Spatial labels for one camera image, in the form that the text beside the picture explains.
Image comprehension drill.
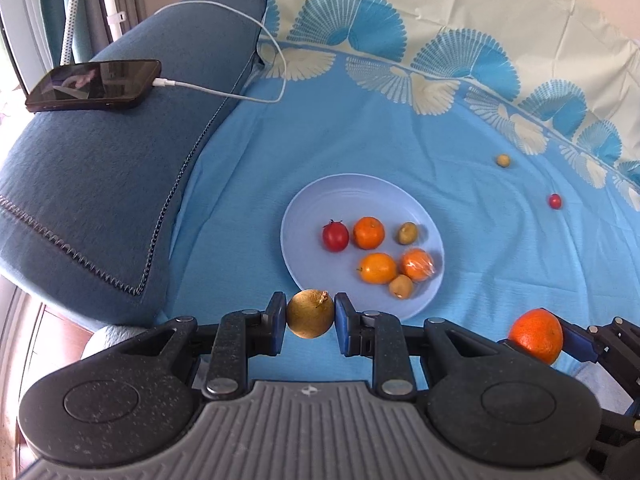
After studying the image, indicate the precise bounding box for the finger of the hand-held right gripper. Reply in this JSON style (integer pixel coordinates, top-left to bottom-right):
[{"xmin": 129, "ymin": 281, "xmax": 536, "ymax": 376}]
[
  {"xmin": 590, "ymin": 407, "xmax": 640, "ymax": 480},
  {"xmin": 560, "ymin": 316, "xmax": 640, "ymax": 397}
]

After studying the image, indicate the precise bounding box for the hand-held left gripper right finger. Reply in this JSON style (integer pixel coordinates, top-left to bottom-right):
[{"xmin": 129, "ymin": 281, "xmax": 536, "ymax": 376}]
[{"xmin": 334, "ymin": 291, "xmax": 547, "ymax": 398}]

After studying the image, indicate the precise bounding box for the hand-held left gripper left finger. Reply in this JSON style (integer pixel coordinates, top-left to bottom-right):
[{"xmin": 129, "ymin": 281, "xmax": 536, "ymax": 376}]
[{"xmin": 75, "ymin": 291, "xmax": 288, "ymax": 399}]

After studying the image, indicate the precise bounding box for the small orange mandarin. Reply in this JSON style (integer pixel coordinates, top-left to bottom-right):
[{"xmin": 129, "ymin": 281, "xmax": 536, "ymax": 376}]
[
  {"xmin": 507, "ymin": 308, "xmax": 565, "ymax": 366},
  {"xmin": 353, "ymin": 216, "xmax": 386, "ymax": 250},
  {"xmin": 401, "ymin": 247, "xmax": 437, "ymax": 282}
]

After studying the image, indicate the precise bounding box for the yellowish orange mandarin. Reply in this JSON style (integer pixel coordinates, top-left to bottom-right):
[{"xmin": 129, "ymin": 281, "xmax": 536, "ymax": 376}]
[{"xmin": 356, "ymin": 252, "xmax": 398, "ymax": 284}]

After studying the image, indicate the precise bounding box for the light blue plate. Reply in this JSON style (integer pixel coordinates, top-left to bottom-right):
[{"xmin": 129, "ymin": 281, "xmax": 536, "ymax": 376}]
[{"xmin": 280, "ymin": 173, "xmax": 446, "ymax": 322}]

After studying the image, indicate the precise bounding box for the blue fan-print bed sheet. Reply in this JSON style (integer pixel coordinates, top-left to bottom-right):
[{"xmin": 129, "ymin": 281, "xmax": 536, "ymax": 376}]
[{"xmin": 155, "ymin": 0, "xmax": 640, "ymax": 411}]

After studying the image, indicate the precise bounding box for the grey cushion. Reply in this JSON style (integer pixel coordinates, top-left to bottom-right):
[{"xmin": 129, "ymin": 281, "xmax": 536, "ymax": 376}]
[{"xmin": 82, "ymin": 324, "xmax": 156, "ymax": 361}]

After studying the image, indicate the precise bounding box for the blue cushion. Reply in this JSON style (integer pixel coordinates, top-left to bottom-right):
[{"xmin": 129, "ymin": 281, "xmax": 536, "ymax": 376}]
[{"xmin": 0, "ymin": 0, "xmax": 271, "ymax": 333}]

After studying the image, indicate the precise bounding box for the black smartphone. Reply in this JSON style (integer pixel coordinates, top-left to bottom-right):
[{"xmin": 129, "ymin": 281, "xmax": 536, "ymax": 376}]
[{"xmin": 25, "ymin": 59, "xmax": 162, "ymax": 113}]

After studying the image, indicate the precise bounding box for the grey metal stand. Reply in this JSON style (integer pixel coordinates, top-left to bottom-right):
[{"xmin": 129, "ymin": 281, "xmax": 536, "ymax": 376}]
[{"xmin": 59, "ymin": 0, "xmax": 88, "ymax": 67}]

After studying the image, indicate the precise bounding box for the teal curtain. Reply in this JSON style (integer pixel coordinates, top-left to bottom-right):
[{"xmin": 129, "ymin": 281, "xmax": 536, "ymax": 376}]
[{"xmin": 30, "ymin": 0, "xmax": 68, "ymax": 63}]

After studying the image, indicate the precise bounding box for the white charging cable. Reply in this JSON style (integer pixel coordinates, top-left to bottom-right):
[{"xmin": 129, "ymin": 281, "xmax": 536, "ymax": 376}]
[{"xmin": 150, "ymin": 0, "xmax": 288, "ymax": 107}]

